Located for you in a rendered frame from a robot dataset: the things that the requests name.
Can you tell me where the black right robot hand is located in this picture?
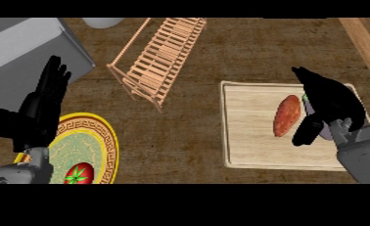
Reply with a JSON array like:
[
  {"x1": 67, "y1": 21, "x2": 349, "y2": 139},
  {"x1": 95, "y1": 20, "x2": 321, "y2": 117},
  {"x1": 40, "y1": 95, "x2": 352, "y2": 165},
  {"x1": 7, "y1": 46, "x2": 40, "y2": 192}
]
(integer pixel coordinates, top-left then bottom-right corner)
[{"x1": 290, "y1": 66, "x2": 368, "y2": 147}]

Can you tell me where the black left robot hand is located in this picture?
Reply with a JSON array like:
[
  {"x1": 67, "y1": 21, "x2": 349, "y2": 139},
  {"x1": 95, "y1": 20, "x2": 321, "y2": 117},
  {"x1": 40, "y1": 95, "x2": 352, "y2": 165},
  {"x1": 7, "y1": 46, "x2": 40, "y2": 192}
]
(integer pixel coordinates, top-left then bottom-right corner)
[{"x1": 0, "y1": 55, "x2": 74, "y2": 154}]

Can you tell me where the orange sweet potato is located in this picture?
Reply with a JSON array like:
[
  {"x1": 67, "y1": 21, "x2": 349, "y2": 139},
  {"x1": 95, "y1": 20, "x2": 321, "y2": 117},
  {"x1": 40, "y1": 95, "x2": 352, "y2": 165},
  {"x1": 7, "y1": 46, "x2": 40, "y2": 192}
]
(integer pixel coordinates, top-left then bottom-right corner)
[{"x1": 272, "y1": 94, "x2": 303, "y2": 138}]

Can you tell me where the pale wooden tray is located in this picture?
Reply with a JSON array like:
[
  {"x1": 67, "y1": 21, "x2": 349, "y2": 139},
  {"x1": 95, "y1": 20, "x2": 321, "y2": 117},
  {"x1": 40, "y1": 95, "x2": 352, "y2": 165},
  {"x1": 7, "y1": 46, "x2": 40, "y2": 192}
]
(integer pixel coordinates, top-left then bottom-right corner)
[{"x1": 219, "y1": 80, "x2": 370, "y2": 172}]

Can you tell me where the wooden tiered shelf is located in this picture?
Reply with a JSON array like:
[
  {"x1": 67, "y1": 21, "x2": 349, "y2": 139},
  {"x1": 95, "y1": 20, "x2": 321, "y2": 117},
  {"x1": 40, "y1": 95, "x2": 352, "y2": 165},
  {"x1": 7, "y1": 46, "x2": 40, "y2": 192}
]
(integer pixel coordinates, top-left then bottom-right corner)
[{"x1": 105, "y1": 18, "x2": 209, "y2": 113}]

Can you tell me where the grey box appliance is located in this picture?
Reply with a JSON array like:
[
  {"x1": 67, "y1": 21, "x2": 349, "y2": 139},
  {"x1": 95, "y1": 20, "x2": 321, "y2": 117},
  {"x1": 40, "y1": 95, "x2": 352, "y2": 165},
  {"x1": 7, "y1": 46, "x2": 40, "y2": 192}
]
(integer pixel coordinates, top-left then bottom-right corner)
[{"x1": 0, "y1": 18, "x2": 96, "y2": 113}]

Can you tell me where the yellow patterned plate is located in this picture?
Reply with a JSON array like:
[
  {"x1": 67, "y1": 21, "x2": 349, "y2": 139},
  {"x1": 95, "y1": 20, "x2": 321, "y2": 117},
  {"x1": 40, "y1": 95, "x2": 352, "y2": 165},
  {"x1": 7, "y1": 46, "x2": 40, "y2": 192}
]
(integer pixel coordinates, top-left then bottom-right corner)
[{"x1": 13, "y1": 112, "x2": 120, "y2": 185}]

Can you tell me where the light wooden board edge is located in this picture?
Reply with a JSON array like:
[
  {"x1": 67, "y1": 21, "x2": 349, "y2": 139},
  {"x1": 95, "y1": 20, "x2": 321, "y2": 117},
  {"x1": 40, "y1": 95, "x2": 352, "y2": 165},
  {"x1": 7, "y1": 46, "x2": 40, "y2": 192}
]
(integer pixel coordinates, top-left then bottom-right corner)
[{"x1": 339, "y1": 18, "x2": 370, "y2": 69}]

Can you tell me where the red tomato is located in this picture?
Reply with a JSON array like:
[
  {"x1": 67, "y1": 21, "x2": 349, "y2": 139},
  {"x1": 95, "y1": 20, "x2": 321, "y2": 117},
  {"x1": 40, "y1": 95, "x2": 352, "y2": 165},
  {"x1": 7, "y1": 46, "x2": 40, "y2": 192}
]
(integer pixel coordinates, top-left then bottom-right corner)
[{"x1": 62, "y1": 161, "x2": 95, "y2": 185}]

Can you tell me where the pale grey round object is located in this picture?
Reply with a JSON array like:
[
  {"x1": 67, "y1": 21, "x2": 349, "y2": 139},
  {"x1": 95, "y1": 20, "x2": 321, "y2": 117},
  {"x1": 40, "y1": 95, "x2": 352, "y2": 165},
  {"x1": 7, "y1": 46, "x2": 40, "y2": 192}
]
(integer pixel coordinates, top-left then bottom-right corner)
[{"x1": 81, "y1": 18, "x2": 126, "y2": 29}]

